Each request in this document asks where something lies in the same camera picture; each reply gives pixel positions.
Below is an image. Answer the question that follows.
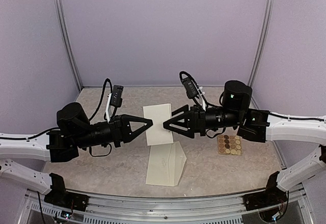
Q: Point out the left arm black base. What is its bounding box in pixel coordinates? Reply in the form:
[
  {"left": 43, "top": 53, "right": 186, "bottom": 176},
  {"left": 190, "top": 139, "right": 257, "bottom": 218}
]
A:
[{"left": 44, "top": 173, "right": 89, "bottom": 212}]

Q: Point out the right aluminium frame post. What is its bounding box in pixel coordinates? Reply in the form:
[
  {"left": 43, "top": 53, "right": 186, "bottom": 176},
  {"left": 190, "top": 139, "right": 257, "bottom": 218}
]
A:
[{"left": 248, "top": 0, "right": 274, "bottom": 88}]

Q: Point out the aluminium frame post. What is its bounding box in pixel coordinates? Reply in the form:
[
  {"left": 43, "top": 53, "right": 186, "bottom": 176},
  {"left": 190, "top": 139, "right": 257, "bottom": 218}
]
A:
[
  {"left": 248, "top": 0, "right": 274, "bottom": 88},
  {"left": 54, "top": 0, "right": 83, "bottom": 92}
]

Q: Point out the cream paper envelope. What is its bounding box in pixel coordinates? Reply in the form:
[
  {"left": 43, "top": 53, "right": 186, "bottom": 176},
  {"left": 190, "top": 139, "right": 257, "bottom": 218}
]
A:
[{"left": 146, "top": 142, "right": 186, "bottom": 186}]

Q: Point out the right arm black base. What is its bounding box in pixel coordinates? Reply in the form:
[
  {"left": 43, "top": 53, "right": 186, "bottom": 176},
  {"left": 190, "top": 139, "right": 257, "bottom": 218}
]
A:
[{"left": 242, "top": 171, "right": 288, "bottom": 211}]

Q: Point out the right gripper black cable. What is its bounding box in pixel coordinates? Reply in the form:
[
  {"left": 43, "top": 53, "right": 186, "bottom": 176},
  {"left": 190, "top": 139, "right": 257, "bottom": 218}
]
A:
[{"left": 179, "top": 71, "right": 222, "bottom": 138}]

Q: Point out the brown sticker sheet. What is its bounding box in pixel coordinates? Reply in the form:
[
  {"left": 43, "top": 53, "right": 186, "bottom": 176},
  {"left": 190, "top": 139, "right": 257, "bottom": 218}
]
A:
[{"left": 218, "top": 134, "right": 242, "bottom": 155}]

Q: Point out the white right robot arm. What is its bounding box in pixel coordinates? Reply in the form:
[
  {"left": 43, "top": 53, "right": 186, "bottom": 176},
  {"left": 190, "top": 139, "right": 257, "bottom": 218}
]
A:
[{"left": 163, "top": 80, "right": 325, "bottom": 206}]

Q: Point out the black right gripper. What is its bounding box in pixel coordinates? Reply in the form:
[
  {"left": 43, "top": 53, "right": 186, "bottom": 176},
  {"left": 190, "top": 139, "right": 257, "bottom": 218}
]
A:
[{"left": 163, "top": 104, "right": 242, "bottom": 139}]

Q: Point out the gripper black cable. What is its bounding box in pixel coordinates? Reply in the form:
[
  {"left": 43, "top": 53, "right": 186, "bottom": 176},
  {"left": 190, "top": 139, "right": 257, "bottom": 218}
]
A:
[
  {"left": 179, "top": 71, "right": 222, "bottom": 138},
  {"left": 89, "top": 78, "right": 114, "bottom": 157}
]

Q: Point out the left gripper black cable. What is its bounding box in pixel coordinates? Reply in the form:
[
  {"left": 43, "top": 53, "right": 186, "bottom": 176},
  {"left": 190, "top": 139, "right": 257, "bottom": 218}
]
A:
[{"left": 89, "top": 78, "right": 114, "bottom": 157}]

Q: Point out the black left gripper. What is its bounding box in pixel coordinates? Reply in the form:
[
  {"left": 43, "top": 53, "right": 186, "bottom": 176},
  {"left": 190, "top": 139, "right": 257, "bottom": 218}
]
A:
[{"left": 74, "top": 114, "right": 153, "bottom": 149}]

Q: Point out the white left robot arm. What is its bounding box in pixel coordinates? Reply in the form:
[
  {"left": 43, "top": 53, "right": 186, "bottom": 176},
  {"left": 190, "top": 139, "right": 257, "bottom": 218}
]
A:
[{"left": 1, "top": 102, "right": 153, "bottom": 206}]

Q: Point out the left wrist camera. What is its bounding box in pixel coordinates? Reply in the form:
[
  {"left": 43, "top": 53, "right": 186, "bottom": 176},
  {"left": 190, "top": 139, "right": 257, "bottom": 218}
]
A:
[{"left": 105, "top": 85, "right": 124, "bottom": 122}]

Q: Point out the left aluminium frame post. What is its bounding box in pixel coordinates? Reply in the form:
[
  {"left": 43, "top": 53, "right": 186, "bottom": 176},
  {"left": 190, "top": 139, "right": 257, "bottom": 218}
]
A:
[{"left": 54, "top": 0, "right": 83, "bottom": 92}]

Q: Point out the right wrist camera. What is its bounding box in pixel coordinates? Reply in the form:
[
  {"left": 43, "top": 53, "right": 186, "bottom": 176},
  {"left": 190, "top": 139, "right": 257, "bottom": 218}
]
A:
[{"left": 181, "top": 77, "right": 206, "bottom": 111}]

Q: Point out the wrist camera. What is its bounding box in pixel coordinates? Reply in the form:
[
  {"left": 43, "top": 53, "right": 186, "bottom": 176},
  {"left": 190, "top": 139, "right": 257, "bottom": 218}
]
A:
[
  {"left": 105, "top": 85, "right": 124, "bottom": 122},
  {"left": 181, "top": 77, "right": 206, "bottom": 111}
]

